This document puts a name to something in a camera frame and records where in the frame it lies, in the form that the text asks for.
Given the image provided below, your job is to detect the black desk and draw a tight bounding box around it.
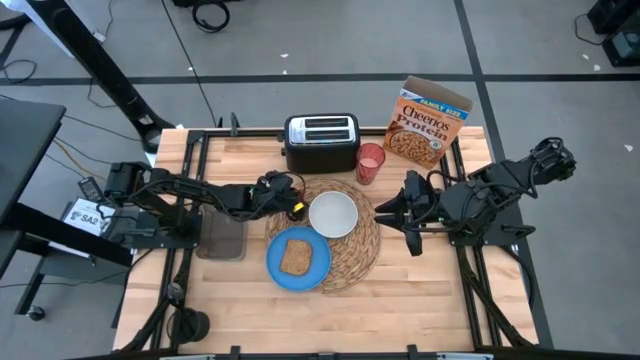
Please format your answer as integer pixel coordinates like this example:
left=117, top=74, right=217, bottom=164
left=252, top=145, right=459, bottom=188
left=0, top=97, right=134, bottom=321

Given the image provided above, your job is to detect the grey rectangular tray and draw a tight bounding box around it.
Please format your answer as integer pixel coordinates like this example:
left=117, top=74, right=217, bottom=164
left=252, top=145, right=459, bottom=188
left=195, top=203, right=249, bottom=262

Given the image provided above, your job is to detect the orange Cheerios cereal box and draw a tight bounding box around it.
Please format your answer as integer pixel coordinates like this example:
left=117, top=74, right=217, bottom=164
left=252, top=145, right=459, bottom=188
left=382, top=75, right=474, bottom=170

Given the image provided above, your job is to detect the brown toast slice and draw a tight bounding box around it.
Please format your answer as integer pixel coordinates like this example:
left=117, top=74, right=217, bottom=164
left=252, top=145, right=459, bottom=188
left=279, top=238, right=314, bottom=277

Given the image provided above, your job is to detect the long black floor cable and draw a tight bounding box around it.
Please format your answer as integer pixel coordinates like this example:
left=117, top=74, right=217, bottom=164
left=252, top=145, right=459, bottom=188
left=160, top=0, right=219, bottom=127

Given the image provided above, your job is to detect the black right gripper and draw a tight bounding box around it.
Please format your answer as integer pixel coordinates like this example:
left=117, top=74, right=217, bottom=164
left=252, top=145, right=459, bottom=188
left=374, top=169, right=445, bottom=257

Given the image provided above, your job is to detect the white ceramic bowl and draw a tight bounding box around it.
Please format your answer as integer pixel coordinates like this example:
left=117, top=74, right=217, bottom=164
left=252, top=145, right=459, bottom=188
left=308, top=190, right=359, bottom=239

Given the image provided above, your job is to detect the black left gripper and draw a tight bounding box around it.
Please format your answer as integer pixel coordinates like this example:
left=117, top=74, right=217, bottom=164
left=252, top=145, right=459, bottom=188
left=252, top=170, right=308, bottom=222

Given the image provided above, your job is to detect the blue round plate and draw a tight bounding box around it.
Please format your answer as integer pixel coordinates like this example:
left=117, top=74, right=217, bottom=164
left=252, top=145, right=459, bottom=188
left=265, top=226, right=333, bottom=293

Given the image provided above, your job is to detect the black equipment box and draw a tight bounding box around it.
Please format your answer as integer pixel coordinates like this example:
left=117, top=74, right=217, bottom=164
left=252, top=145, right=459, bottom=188
left=602, top=29, right=640, bottom=69
left=587, top=0, right=640, bottom=35

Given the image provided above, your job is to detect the black two-slot toaster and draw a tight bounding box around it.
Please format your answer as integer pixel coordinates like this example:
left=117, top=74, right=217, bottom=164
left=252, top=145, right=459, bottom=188
left=283, top=112, right=361, bottom=175

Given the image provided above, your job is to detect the red translucent cup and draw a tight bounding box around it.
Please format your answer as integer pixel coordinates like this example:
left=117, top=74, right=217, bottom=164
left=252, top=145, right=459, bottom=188
left=355, top=142, right=387, bottom=186

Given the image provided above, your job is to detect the black power adapter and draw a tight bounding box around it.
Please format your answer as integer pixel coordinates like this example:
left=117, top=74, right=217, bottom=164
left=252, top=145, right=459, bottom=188
left=78, top=177, right=105, bottom=204

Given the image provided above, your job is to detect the orange cable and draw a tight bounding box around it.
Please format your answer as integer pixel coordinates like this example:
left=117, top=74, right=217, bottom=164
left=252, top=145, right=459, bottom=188
left=52, top=137, right=109, bottom=182

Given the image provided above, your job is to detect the white SA2 label sheet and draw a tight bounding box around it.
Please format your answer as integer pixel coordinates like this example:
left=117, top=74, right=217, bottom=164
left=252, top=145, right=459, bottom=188
left=60, top=197, right=117, bottom=237

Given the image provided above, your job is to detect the round woven placemat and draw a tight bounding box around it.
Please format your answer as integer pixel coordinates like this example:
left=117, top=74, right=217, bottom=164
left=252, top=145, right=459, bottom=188
left=263, top=175, right=382, bottom=294

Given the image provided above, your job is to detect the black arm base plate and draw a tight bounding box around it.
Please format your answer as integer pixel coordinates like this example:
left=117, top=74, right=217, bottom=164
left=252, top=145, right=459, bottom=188
left=444, top=199, right=536, bottom=247
left=107, top=209, right=204, bottom=250

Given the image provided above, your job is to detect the black cylindrical cup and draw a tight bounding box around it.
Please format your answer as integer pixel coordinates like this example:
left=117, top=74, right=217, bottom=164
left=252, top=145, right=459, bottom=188
left=167, top=307, right=211, bottom=345

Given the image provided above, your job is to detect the coiled black cable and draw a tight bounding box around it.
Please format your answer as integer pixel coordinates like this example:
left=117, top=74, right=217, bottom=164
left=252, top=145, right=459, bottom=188
left=192, top=0, right=231, bottom=34

